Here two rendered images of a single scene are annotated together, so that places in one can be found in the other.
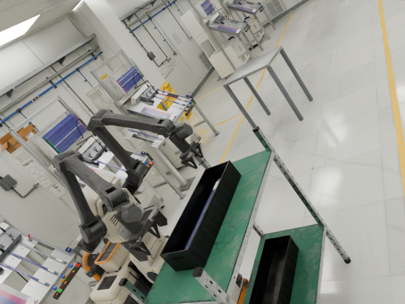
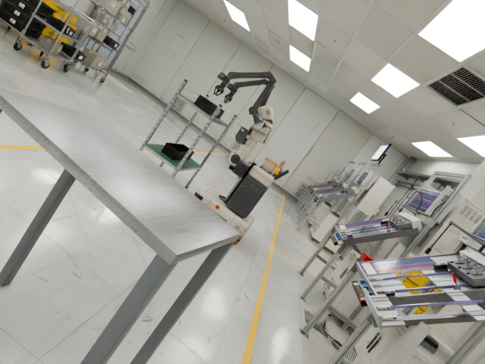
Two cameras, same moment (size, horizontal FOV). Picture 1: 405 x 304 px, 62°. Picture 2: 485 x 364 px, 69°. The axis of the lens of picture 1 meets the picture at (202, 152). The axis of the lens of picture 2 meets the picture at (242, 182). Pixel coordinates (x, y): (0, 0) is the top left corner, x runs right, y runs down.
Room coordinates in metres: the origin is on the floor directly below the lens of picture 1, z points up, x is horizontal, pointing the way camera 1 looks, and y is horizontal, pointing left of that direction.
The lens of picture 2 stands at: (5.03, -1.45, 1.11)
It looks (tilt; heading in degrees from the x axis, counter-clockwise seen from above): 8 degrees down; 145
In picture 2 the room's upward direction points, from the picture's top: 36 degrees clockwise
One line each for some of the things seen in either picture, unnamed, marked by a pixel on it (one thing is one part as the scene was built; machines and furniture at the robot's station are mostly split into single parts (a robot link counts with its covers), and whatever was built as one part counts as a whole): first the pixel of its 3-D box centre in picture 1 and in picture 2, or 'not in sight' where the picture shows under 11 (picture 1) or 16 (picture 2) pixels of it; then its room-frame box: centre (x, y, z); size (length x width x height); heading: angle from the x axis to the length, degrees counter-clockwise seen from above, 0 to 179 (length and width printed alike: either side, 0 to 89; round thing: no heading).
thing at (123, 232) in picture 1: (142, 230); (245, 134); (1.75, 0.54, 0.99); 0.28 x 0.16 x 0.22; 140
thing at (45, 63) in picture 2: not in sight; (57, 35); (-1.61, -1.30, 0.50); 0.90 x 0.54 x 1.00; 155
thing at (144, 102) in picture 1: (165, 125); not in sight; (5.14, 0.19, 0.65); 1.01 x 0.73 x 1.29; 50
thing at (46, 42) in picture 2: not in sight; (50, 45); (-1.60, -1.30, 0.30); 0.30 x 0.23 x 0.18; 159
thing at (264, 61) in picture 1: (268, 92); (62, 270); (4.02, -1.11, 0.40); 0.70 x 0.45 x 0.80; 39
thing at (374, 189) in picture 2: not in sight; (351, 206); (0.50, 4.25, 0.95); 1.36 x 0.82 x 1.90; 50
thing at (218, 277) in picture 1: (258, 268); (185, 141); (1.44, 0.15, 0.55); 0.91 x 0.46 x 1.10; 140
